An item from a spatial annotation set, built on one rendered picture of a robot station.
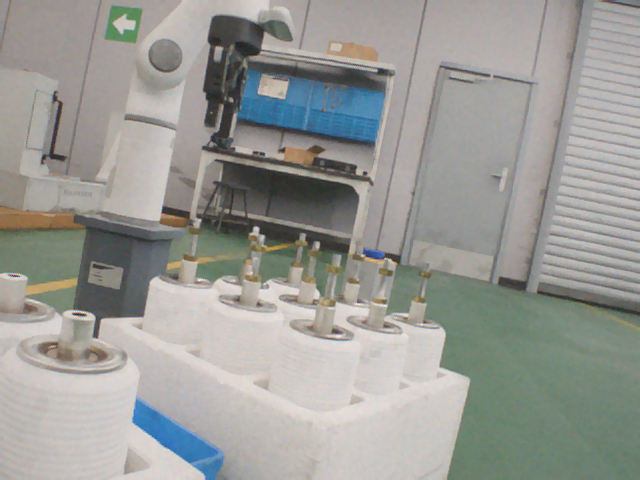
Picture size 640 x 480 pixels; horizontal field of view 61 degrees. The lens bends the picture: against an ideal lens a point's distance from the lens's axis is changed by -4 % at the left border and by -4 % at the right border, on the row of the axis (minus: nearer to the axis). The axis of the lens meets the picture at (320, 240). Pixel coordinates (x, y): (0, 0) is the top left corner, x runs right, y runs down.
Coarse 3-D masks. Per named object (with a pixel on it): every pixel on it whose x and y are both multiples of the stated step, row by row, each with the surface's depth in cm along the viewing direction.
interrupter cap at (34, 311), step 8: (24, 304) 48; (32, 304) 49; (40, 304) 49; (0, 312) 44; (24, 312) 47; (32, 312) 47; (40, 312) 47; (48, 312) 47; (0, 320) 43; (8, 320) 43; (16, 320) 43; (24, 320) 44; (32, 320) 44; (40, 320) 45
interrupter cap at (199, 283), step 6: (162, 276) 77; (168, 276) 78; (174, 276) 79; (168, 282) 75; (174, 282) 74; (180, 282) 75; (198, 282) 79; (204, 282) 79; (210, 282) 79; (192, 288) 75; (198, 288) 75; (204, 288) 76; (210, 288) 77
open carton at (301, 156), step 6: (282, 150) 557; (288, 150) 547; (294, 150) 544; (300, 150) 542; (306, 150) 541; (312, 150) 548; (318, 150) 556; (324, 150) 563; (288, 156) 546; (294, 156) 544; (300, 156) 542; (306, 156) 543; (312, 156) 556; (294, 162) 544; (300, 162) 542; (306, 162) 546; (312, 162) 558
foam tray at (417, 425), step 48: (144, 336) 73; (144, 384) 70; (192, 384) 65; (240, 384) 62; (432, 384) 77; (240, 432) 60; (288, 432) 56; (336, 432) 56; (384, 432) 65; (432, 432) 77
